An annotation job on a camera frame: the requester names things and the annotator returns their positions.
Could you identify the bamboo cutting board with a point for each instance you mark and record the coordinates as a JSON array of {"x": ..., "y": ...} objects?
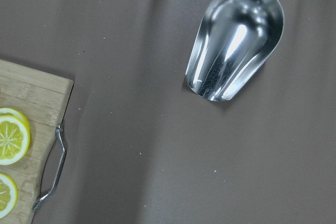
[{"x": 42, "y": 98}]

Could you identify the steel ice scoop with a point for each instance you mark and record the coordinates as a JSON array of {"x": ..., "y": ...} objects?
[{"x": 234, "y": 39}]

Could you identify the single lemon slice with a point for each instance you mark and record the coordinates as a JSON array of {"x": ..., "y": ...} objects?
[{"x": 9, "y": 195}]

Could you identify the lower lemon slice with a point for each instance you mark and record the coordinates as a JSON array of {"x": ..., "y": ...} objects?
[{"x": 15, "y": 113}]

